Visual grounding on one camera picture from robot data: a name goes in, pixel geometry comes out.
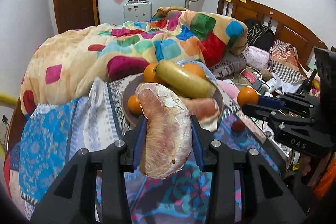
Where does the medium orange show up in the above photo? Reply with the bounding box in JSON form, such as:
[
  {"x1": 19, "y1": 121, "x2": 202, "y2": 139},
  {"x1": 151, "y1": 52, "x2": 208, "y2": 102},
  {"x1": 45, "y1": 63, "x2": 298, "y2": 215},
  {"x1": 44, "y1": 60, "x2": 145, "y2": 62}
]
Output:
[{"x1": 143, "y1": 63, "x2": 161, "y2": 83}]

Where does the dark wine bottle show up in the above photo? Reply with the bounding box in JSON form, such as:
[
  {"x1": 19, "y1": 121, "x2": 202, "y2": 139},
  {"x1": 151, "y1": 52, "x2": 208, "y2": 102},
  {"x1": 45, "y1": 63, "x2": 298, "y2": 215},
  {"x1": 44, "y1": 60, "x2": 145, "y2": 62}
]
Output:
[{"x1": 299, "y1": 69, "x2": 318, "y2": 95}]

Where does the white power strip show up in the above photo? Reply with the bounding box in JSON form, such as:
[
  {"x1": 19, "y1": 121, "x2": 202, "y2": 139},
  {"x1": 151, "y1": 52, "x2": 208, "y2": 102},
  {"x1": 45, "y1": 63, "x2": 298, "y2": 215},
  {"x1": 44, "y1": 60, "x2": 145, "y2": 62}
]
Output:
[{"x1": 244, "y1": 70, "x2": 279, "y2": 96}]

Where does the black bag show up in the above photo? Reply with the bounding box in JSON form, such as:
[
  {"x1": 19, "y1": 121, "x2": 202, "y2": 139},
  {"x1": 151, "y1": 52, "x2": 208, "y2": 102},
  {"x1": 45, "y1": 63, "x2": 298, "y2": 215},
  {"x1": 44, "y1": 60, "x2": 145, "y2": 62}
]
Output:
[{"x1": 245, "y1": 19, "x2": 275, "y2": 53}]

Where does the pink dotted pillow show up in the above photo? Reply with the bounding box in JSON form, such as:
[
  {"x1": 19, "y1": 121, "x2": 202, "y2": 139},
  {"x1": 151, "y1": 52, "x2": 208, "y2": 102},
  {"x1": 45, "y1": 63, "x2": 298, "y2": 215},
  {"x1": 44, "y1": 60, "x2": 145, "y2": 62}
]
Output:
[{"x1": 247, "y1": 46, "x2": 271, "y2": 71}]

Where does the yellow foam tube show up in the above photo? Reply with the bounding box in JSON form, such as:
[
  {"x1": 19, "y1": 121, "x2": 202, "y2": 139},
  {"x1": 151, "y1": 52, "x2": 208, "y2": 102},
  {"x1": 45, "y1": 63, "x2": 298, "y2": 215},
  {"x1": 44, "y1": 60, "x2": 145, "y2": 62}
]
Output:
[{"x1": 0, "y1": 92, "x2": 19, "y2": 109}]

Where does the pink cloth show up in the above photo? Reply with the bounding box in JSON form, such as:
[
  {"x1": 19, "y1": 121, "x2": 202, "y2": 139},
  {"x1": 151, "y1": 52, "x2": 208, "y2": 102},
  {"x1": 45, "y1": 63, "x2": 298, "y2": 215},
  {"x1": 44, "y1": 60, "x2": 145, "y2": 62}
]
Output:
[{"x1": 217, "y1": 80, "x2": 242, "y2": 107}]

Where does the blue patterned bed sheet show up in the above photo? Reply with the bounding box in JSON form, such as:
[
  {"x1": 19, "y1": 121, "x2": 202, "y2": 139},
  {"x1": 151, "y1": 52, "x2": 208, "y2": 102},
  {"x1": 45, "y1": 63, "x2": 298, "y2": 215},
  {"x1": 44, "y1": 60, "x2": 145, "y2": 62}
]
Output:
[{"x1": 4, "y1": 74, "x2": 280, "y2": 224}]

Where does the colourful patchwork blanket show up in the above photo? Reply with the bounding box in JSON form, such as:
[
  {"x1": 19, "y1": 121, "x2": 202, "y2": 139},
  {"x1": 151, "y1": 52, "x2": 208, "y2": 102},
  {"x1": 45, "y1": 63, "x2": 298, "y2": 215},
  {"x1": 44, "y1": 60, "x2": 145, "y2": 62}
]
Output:
[{"x1": 20, "y1": 7, "x2": 249, "y2": 116}]

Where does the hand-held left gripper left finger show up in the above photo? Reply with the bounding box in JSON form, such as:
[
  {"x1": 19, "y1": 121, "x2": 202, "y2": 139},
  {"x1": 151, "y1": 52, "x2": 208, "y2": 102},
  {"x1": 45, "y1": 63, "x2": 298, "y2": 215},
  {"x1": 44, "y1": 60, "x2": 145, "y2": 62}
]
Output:
[{"x1": 31, "y1": 115, "x2": 149, "y2": 224}]

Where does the white box appliance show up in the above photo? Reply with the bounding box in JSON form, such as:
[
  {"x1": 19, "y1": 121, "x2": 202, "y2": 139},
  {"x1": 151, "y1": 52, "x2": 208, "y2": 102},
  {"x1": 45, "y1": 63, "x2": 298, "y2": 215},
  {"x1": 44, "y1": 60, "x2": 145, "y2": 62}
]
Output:
[{"x1": 123, "y1": 1, "x2": 153, "y2": 23}]

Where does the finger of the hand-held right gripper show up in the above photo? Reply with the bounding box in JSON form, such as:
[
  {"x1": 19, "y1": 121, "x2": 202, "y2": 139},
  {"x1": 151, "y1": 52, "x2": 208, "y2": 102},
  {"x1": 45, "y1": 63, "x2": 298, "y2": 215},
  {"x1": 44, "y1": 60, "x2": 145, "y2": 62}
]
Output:
[
  {"x1": 242, "y1": 104, "x2": 316, "y2": 130},
  {"x1": 258, "y1": 93, "x2": 320, "y2": 117}
]

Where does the small red fruit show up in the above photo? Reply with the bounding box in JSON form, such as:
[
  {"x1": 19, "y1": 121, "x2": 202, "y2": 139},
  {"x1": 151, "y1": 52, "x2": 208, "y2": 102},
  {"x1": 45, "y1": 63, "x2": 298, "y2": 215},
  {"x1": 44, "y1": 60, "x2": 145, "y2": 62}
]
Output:
[{"x1": 232, "y1": 120, "x2": 245, "y2": 133}]

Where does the small tangerine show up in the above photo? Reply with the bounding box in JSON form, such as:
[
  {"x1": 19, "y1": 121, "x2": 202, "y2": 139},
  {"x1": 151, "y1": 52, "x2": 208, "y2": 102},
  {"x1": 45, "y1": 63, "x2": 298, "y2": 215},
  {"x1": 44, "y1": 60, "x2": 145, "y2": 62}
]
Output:
[
  {"x1": 237, "y1": 88, "x2": 259, "y2": 108},
  {"x1": 127, "y1": 94, "x2": 144, "y2": 116}
]

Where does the grey patterned pillow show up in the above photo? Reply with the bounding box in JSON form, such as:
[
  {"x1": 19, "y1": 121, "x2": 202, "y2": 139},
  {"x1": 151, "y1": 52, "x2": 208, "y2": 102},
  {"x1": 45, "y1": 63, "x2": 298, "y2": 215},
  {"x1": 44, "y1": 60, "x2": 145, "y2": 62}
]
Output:
[{"x1": 210, "y1": 52, "x2": 247, "y2": 79}]

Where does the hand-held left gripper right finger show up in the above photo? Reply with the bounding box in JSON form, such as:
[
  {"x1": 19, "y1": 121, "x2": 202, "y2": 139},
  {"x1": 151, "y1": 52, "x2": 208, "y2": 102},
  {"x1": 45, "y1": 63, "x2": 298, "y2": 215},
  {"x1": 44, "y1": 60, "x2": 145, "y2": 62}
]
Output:
[{"x1": 190, "y1": 115, "x2": 306, "y2": 224}]

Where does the large orange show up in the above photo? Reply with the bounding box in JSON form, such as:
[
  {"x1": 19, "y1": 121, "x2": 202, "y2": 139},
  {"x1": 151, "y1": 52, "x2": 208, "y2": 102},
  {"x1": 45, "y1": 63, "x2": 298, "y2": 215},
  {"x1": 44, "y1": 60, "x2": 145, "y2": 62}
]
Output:
[{"x1": 181, "y1": 63, "x2": 206, "y2": 81}]

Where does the person's right hand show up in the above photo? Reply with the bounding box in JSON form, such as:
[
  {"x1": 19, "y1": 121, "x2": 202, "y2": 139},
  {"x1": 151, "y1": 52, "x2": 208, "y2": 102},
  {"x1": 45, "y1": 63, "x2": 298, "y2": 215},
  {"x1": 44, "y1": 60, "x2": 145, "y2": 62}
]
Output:
[{"x1": 299, "y1": 154, "x2": 328, "y2": 186}]

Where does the wooden bed headboard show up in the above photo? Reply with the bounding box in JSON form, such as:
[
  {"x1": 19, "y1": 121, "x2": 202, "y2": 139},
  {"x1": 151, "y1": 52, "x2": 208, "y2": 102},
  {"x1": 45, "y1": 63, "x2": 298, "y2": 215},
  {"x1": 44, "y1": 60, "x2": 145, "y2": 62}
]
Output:
[{"x1": 217, "y1": 0, "x2": 329, "y2": 70}]

